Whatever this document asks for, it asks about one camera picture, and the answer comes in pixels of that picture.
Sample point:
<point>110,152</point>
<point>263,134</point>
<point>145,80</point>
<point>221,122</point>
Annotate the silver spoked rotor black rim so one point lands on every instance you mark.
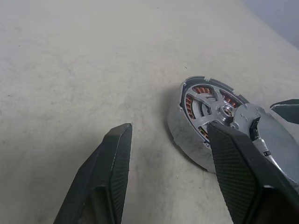
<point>205,109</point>

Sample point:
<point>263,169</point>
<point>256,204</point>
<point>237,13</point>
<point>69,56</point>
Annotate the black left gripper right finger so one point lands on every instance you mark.
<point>238,168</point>

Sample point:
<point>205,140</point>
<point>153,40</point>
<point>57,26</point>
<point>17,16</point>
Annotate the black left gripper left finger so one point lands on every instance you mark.
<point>107,168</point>

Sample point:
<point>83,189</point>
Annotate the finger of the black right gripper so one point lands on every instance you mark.
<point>288,112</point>

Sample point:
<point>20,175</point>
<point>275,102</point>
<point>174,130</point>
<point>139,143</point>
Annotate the grey motor housing copper windings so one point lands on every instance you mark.
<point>184,142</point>

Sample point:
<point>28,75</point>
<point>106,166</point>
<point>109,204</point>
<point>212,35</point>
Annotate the grey metal cover plate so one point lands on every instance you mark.
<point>273,133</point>

